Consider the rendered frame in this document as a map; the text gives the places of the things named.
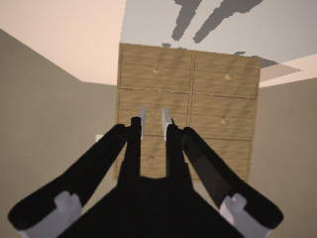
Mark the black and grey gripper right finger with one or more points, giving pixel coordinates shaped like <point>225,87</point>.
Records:
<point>251,213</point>

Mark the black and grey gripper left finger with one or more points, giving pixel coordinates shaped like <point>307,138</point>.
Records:
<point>48,211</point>

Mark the brown wooden chest of drawers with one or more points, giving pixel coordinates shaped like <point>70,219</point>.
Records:
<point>190,96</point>

